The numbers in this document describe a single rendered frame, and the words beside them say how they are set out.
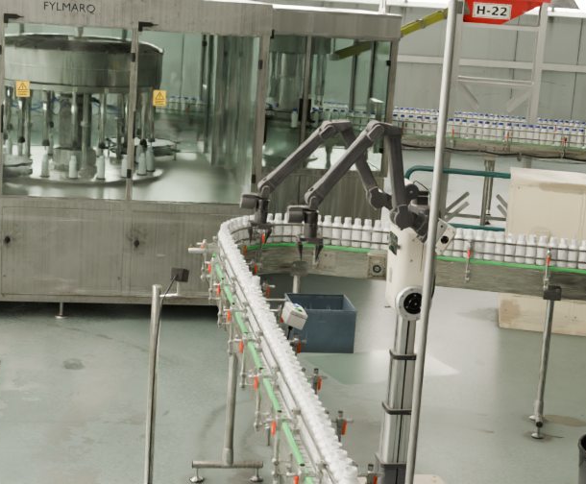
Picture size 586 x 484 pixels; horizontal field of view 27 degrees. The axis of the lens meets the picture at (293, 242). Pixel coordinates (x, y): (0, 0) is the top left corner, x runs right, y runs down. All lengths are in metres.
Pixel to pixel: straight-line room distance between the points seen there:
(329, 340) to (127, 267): 3.15
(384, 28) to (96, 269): 3.57
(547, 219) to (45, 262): 3.75
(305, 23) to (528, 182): 2.58
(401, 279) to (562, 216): 4.31
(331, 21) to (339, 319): 5.12
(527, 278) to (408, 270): 2.05
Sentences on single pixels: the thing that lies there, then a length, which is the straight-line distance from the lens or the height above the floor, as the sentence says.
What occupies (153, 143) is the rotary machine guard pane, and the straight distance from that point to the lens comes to 8.68.
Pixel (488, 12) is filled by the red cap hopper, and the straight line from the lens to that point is 11.99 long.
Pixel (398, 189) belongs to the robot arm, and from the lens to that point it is 4.92.
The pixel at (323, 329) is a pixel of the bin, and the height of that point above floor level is 0.85.
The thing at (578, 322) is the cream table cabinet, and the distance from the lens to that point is 9.55.
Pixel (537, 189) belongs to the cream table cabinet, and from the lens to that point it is 9.32.
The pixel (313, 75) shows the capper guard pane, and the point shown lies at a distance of 10.69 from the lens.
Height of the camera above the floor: 2.47
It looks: 12 degrees down
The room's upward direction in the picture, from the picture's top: 4 degrees clockwise
